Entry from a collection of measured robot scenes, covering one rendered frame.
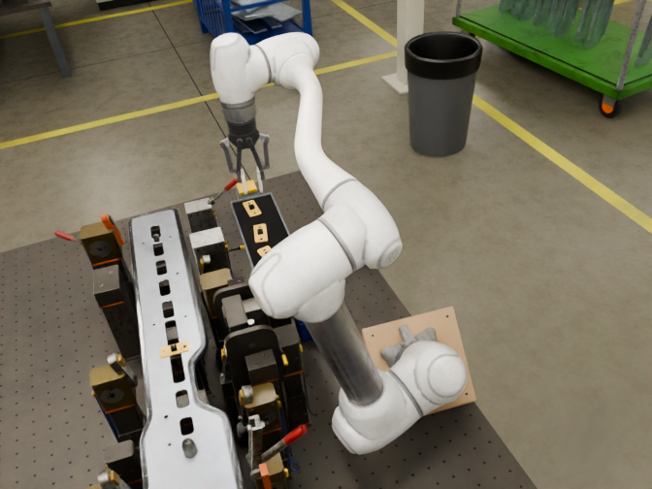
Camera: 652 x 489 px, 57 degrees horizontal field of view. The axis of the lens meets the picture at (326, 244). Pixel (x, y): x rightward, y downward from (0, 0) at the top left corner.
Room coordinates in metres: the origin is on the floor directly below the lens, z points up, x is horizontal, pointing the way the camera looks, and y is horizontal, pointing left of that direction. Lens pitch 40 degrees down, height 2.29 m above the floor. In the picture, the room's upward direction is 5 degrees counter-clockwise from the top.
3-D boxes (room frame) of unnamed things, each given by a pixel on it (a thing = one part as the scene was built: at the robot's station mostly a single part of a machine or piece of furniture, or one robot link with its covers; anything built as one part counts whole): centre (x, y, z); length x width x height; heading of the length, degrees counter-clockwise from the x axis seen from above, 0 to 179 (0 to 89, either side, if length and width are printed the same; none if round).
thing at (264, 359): (0.99, 0.19, 0.91); 0.07 x 0.05 x 0.42; 104
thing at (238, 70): (1.46, 0.18, 1.69); 0.13 x 0.11 x 0.16; 121
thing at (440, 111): (3.82, -0.87, 0.36); 0.50 x 0.50 x 0.73
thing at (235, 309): (1.11, 0.23, 0.95); 0.18 x 0.13 x 0.49; 14
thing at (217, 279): (1.35, 0.32, 0.89); 0.12 x 0.08 x 0.38; 104
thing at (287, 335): (1.10, 0.11, 0.89); 0.09 x 0.08 x 0.38; 104
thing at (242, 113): (1.45, 0.19, 1.58); 0.09 x 0.09 x 0.06
